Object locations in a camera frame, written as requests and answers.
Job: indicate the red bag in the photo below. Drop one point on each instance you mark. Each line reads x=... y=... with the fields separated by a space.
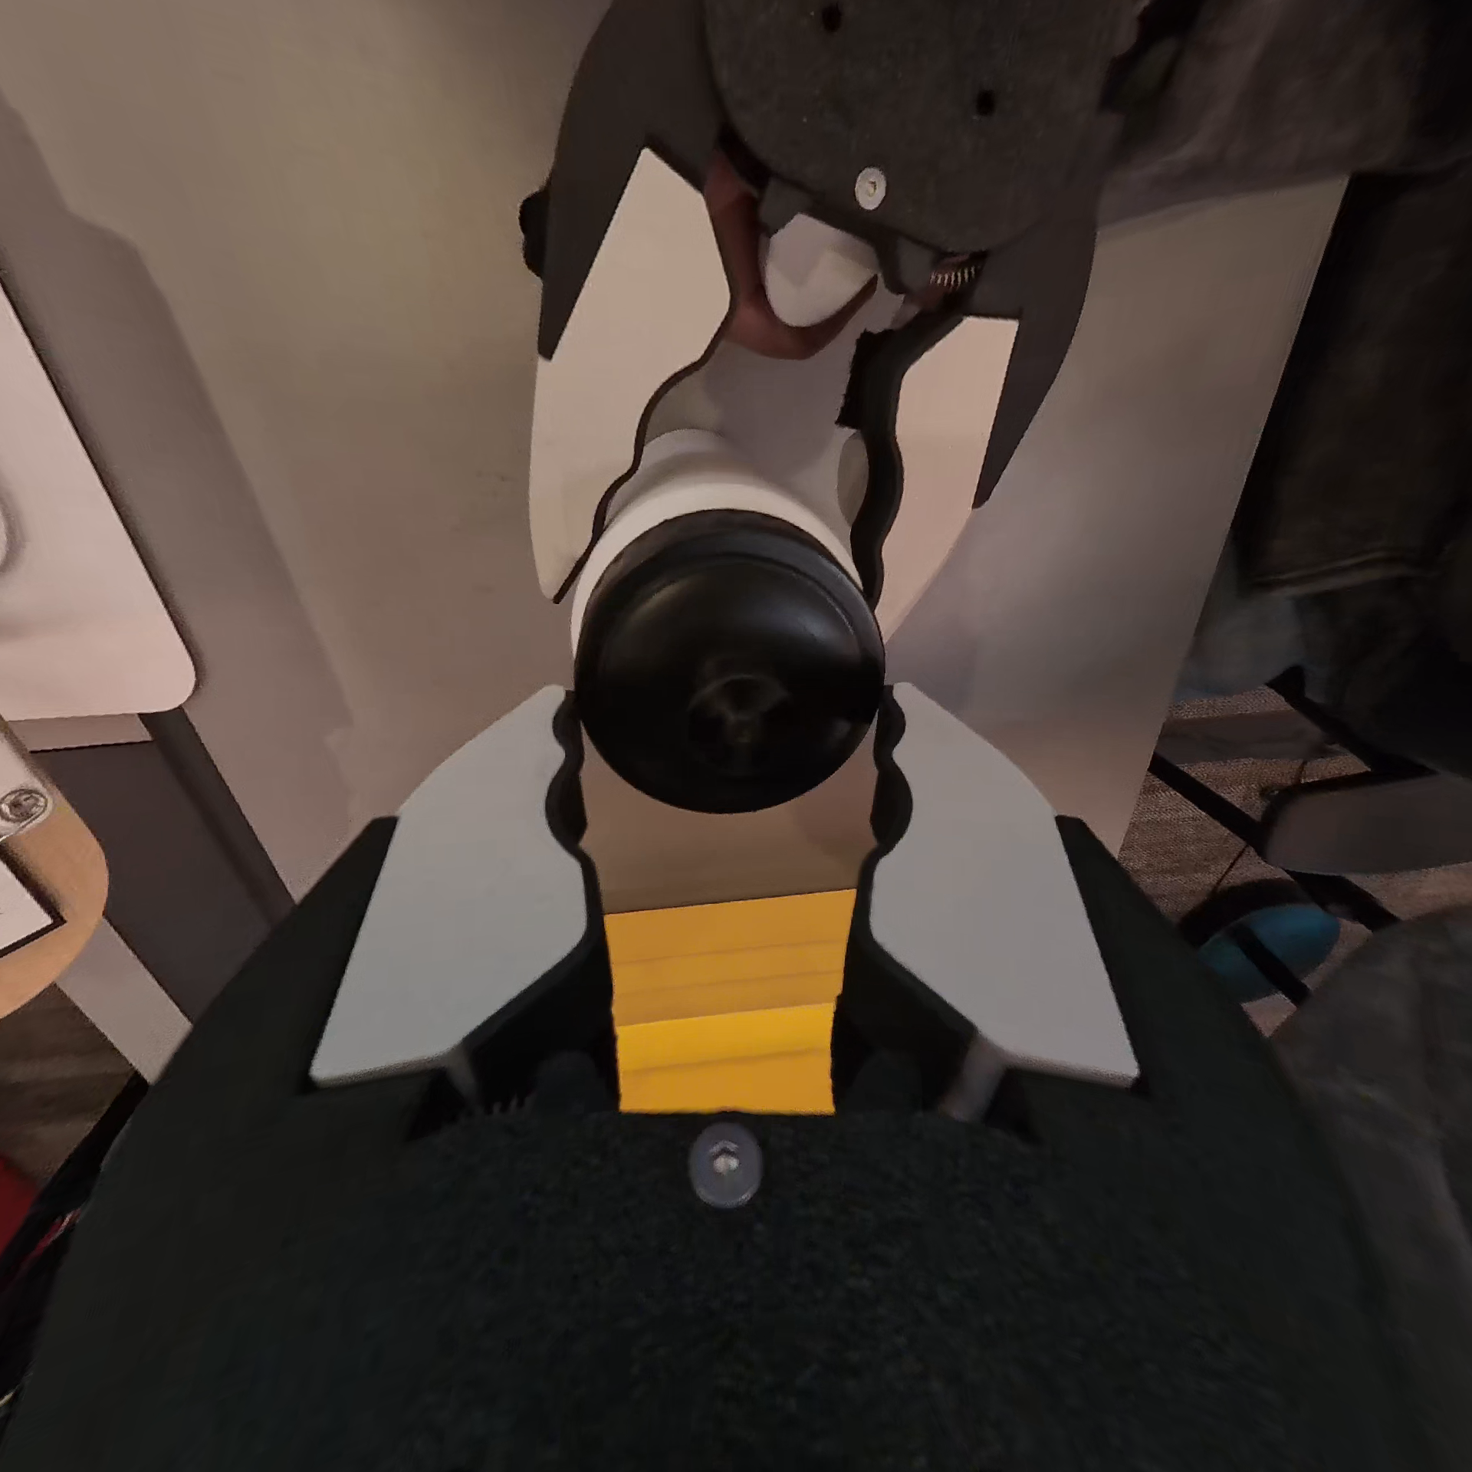
x=17 y=1194

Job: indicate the yellow plastic bin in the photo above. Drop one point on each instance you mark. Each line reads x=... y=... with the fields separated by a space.
x=724 y=955

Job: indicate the printed instruction sheet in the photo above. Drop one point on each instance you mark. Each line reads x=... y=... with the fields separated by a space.
x=17 y=910

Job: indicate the person's right hand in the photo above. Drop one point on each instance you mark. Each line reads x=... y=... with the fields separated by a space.
x=742 y=263

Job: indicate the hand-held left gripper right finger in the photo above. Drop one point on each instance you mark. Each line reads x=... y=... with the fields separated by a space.
x=988 y=910

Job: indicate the black bottle lid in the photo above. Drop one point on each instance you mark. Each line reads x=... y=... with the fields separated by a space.
x=688 y=643

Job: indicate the teal round object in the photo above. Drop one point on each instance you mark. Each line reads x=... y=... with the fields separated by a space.
x=1253 y=955

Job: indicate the black office chair base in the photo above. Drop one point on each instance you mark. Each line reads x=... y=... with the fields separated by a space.
x=1356 y=827

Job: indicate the person's grey trousers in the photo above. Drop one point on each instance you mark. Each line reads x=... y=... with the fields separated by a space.
x=1379 y=1092

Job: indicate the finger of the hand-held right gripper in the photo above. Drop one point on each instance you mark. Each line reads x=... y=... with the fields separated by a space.
x=620 y=321
x=941 y=435

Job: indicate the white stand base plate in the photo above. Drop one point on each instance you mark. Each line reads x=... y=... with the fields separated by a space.
x=90 y=574

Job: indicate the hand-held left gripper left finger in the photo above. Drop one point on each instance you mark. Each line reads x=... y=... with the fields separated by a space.
x=459 y=910

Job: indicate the white plastic bottle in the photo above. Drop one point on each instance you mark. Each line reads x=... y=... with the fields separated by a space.
x=747 y=458

